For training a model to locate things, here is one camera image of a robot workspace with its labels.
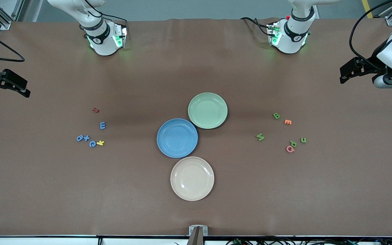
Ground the large table cover sheet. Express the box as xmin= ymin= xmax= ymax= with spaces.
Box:
xmin=0 ymin=18 xmax=392 ymax=237

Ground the black arm base cable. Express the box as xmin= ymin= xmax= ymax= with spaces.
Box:
xmin=99 ymin=11 xmax=129 ymax=27
xmin=240 ymin=16 xmax=271 ymax=37

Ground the beige plate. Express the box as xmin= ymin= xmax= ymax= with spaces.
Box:
xmin=170 ymin=156 xmax=215 ymax=201

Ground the green plate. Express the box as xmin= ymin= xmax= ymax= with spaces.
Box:
xmin=188 ymin=92 xmax=228 ymax=130

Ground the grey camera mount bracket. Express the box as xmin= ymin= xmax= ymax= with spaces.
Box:
xmin=189 ymin=225 xmax=208 ymax=245

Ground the blue plate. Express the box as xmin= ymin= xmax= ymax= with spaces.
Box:
xmin=156 ymin=118 xmax=199 ymax=159

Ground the black cable bundle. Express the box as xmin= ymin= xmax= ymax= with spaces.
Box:
xmin=226 ymin=235 xmax=392 ymax=245

